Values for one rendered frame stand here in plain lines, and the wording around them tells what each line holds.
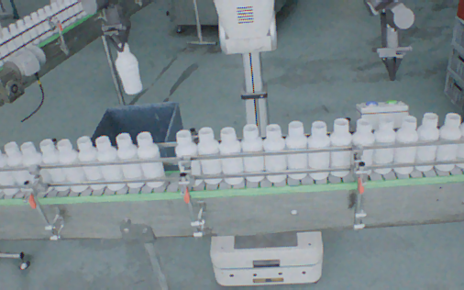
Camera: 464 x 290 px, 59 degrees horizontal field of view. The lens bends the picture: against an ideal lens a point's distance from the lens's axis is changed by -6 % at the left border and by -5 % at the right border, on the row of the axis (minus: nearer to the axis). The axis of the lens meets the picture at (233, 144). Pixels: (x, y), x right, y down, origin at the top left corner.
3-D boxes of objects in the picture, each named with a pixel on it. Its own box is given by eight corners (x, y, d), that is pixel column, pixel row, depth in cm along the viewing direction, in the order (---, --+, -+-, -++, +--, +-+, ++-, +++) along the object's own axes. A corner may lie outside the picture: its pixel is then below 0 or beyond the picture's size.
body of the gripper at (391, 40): (412, 52, 118) (412, 27, 116) (377, 55, 119) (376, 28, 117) (405, 51, 124) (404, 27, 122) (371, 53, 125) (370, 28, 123)
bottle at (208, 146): (227, 173, 125) (220, 126, 116) (219, 186, 121) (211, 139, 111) (208, 171, 127) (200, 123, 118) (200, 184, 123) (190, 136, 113)
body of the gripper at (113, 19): (102, 32, 125) (95, 9, 121) (111, 22, 134) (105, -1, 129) (122, 29, 125) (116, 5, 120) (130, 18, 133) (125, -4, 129)
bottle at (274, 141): (287, 169, 124) (284, 121, 114) (287, 183, 119) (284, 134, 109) (266, 170, 124) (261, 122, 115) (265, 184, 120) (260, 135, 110)
